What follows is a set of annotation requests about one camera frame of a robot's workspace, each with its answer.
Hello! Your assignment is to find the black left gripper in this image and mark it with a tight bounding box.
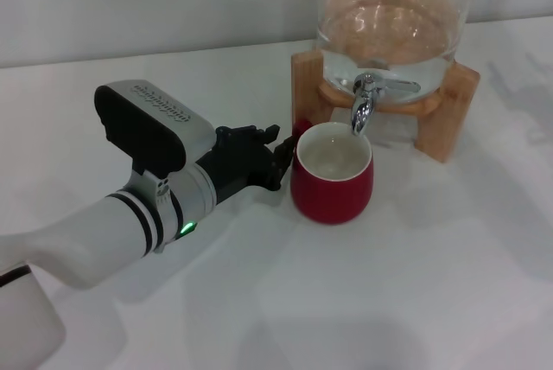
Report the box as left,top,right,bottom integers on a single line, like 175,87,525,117
196,124,300,207

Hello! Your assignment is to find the red ceramic cup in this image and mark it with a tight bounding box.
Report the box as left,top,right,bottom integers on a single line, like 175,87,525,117
289,118,374,226

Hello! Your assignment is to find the chrome faucet tap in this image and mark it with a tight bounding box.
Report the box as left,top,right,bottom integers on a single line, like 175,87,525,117
349,71,422,136

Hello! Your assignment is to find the wooden dispenser stand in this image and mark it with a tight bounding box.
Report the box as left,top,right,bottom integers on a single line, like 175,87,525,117
291,49,481,164

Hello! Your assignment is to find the glass water dispenser jar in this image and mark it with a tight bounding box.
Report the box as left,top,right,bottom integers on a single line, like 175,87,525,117
315,0,470,99

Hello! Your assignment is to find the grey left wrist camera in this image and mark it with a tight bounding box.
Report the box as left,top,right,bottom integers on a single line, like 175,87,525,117
93,80,216,179

